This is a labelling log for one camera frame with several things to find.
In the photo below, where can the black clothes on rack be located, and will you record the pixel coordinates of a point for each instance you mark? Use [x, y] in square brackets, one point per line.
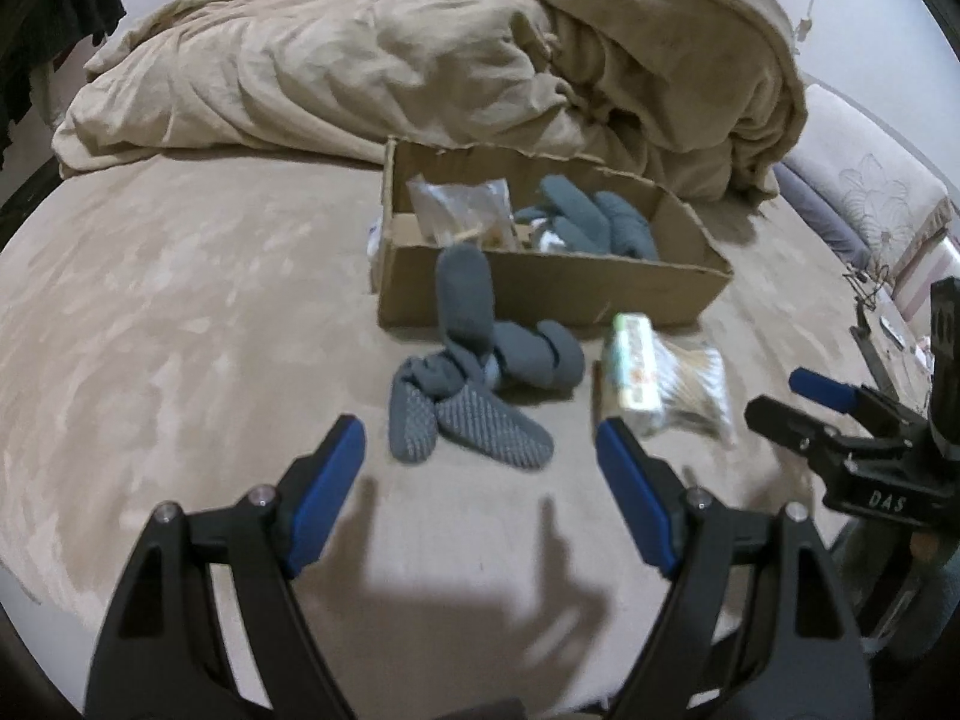
[37, 32]

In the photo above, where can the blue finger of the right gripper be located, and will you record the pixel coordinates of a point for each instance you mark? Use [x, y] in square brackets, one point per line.
[822, 446]
[866, 405]

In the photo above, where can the white floral pillow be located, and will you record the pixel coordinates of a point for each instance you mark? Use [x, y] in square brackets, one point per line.
[891, 200]

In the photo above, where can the grey pillow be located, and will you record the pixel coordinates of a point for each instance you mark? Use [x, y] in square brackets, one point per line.
[822, 218]

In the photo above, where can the green white tissue pack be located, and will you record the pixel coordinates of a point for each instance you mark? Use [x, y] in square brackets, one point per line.
[630, 381]

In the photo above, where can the beige bed sheet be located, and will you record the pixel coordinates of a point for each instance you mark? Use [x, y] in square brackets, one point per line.
[183, 328]

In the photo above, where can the beige rumpled duvet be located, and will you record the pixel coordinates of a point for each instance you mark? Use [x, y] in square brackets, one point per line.
[699, 96]

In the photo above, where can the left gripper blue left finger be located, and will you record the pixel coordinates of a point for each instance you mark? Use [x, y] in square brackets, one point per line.
[161, 653]

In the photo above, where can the grey patterned sock pair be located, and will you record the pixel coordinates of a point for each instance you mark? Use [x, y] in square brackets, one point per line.
[456, 392]

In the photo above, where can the brown cardboard box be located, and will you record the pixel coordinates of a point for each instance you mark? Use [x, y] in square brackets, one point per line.
[577, 290]

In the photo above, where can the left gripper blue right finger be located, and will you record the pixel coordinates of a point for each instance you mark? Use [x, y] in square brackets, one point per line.
[755, 624]

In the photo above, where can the cotton swab zip bag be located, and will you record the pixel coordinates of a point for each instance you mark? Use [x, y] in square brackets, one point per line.
[692, 386]

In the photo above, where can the silver foil snack bag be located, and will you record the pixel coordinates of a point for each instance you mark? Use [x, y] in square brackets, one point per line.
[449, 214]

